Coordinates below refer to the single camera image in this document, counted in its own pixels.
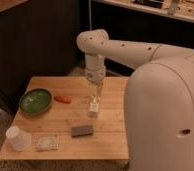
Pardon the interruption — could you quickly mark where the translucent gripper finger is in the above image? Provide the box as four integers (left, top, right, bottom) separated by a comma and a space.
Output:
89, 83, 95, 95
96, 82, 103, 98

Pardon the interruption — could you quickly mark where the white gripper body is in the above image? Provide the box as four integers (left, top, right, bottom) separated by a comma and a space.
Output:
85, 67, 106, 83

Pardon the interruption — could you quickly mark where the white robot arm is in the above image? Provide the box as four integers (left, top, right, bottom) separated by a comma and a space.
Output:
77, 29, 194, 171

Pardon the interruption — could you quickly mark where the small white bottle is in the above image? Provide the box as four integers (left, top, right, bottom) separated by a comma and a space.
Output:
89, 97, 99, 117

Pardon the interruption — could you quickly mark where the small orange carrot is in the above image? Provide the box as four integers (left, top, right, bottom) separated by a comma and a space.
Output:
54, 96, 71, 104

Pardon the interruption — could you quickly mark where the dark grey sponge block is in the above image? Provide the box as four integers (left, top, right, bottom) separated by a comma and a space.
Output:
71, 125, 94, 137

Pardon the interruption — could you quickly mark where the wooden table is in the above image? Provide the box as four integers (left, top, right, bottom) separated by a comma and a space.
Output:
0, 77, 128, 160

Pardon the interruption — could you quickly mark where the green bowl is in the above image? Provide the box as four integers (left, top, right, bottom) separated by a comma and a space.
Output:
19, 88, 52, 115

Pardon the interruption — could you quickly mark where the clear plastic packet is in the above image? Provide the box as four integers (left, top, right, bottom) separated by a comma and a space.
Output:
36, 135, 59, 151

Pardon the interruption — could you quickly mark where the vertical metal pole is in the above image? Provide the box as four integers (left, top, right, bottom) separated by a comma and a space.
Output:
88, 0, 92, 30

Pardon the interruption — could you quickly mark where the clear plastic cup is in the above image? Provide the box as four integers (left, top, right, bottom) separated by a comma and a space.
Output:
6, 126, 32, 151

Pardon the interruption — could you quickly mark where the wooden shelf with items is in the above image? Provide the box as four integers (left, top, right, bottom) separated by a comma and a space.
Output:
95, 0, 194, 23

